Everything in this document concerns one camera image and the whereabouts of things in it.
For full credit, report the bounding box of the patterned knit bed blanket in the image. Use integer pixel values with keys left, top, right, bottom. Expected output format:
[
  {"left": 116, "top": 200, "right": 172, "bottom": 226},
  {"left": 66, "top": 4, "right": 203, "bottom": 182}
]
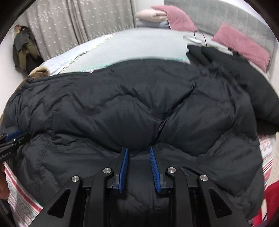
[{"left": 4, "top": 135, "right": 276, "bottom": 226}]

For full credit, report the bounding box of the coat rack with clothes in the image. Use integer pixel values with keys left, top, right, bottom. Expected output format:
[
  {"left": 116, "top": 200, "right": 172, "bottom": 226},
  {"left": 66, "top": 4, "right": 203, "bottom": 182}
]
[{"left": 13, "top": 25, "right": 44, "bottom": 75}]

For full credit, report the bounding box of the grey dotted curtain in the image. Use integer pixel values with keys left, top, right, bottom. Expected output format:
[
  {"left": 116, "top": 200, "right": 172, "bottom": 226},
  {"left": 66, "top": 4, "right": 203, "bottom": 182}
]
[{"left": 16, "top": 0, "right": 136, "bottom": 61}]

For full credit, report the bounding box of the pink pillow near edge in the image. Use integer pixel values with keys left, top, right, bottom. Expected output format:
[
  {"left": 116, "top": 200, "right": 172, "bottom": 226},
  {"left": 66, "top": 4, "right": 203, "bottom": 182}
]
[{"left": 212, "top": 23, "right": 270, "bottom": 72}]

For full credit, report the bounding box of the grey folded blanket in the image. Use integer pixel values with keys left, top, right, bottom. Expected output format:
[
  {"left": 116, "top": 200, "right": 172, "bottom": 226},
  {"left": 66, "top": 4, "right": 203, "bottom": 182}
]
[{"left": 136, "top": 19, "right": 170, "bottom": 29}]

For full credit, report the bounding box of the beige folded duvet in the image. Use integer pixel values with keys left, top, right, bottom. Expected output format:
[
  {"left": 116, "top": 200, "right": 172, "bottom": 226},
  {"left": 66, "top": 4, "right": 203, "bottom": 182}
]
[{"left": 135, "top": 9, "right": 167, "bottom": 22}]

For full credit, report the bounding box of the black folded garment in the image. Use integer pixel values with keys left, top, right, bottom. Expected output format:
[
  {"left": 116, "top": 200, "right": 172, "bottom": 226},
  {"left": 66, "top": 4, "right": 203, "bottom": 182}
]
[{"left": 186, "top": 45, "right": 278, "bottom": 135}]

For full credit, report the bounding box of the black puffer jacket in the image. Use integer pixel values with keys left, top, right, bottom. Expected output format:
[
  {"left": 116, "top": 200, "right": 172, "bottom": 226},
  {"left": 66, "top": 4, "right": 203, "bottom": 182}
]
[{"left": 1, "top": 59, "right": 264, "bottom": 222}]

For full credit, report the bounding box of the red object at bedside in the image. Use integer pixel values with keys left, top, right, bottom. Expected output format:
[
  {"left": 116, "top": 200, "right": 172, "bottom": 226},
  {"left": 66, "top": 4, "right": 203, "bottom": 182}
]
[{"left": 252, "top": 181, "right": 279, "bottom": 226}]

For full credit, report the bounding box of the pink pillow near curtain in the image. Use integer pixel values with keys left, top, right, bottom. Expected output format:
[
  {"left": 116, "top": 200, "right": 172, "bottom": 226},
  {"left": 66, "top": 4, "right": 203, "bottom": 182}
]
[{"left": 151, "top": 5, "right": 198, "bottom": 32}]

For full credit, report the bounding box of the brown garment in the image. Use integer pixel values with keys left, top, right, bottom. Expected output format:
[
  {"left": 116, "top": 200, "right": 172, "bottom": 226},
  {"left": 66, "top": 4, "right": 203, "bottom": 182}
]
[{"left": 19, "top": 66, "right": 50, "bottom": 87}]

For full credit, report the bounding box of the person's left hand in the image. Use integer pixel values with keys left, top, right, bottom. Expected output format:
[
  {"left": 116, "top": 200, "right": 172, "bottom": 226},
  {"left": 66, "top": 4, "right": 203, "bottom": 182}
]
[{"left": 0, "top": 163, "right": 10, "bottom": 200}]

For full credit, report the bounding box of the light blue fringed throw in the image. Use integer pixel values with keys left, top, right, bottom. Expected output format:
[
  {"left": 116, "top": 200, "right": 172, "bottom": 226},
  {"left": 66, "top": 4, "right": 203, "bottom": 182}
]
[{"left": 41, "top": 33, "right": 116, "bottom": 76}]

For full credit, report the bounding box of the grey padded headboard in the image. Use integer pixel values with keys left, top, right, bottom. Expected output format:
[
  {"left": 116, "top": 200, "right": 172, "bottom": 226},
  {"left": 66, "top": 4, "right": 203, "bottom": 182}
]
[{"left": 164, "top": 0, "right": 276, "bottom": 58}]

